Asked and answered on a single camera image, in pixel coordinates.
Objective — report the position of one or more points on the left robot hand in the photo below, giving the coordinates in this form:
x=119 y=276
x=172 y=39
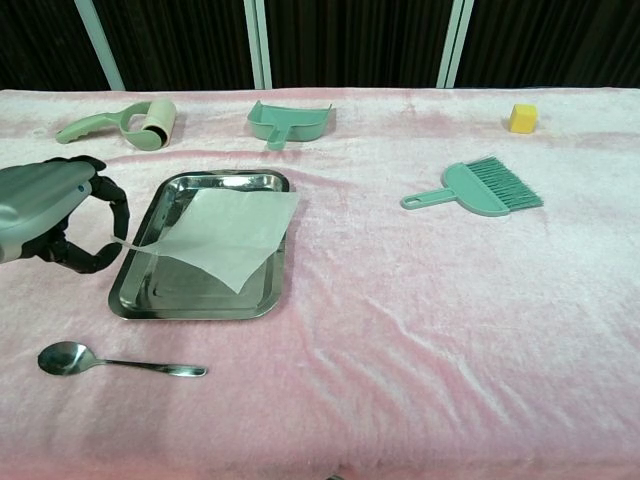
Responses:
x=35 y=200

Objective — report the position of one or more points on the white paper sheet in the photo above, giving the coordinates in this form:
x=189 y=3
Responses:
x=225 y=230

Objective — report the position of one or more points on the green lint roller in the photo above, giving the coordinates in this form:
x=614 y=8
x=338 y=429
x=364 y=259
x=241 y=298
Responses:
x=162 y=117

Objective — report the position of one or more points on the metal spoon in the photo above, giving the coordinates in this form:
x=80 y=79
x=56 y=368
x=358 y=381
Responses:
x=62 y=358

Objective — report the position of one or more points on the rectangular metal tray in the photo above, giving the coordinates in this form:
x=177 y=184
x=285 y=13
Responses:
x=190 y=300

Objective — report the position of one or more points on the green plastic dustpan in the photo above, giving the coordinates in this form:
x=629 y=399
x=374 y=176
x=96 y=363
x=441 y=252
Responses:
x=292 y=131

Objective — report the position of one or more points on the pink plush tablecloth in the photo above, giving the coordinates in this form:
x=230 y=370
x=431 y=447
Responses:
x=400 y=325

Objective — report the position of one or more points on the green hand brush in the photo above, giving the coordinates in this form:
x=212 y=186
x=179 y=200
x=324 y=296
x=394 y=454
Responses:
x=470 y=192

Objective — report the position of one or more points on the yellow cube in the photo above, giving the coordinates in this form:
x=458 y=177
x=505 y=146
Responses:
x=522 y=121

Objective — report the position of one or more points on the white frame post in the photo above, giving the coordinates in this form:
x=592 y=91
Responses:
x=259 y=45
x=100 y=45
x=454 y=45

